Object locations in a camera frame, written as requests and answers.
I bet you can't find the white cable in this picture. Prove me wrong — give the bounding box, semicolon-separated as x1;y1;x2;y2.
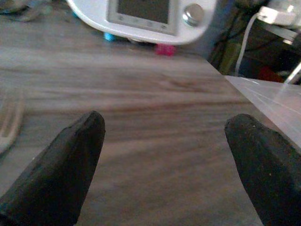
235;14;261;77

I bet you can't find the translucent plastic sheet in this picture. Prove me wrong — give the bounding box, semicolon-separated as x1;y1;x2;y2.
225;75;301;150

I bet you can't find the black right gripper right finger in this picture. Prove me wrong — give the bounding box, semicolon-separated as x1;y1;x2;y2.
224;113;301;226

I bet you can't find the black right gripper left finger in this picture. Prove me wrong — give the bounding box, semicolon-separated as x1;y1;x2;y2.
0;111;106;226

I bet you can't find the white kitchen appliance with screen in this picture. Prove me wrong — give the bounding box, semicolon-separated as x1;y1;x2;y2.
65;0;218;45

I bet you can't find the white power adapter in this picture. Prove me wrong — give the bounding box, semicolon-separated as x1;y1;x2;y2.
257;6;297;25

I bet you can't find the pink appliance foot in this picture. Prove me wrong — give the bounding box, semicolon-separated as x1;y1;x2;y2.
154;44;176;57

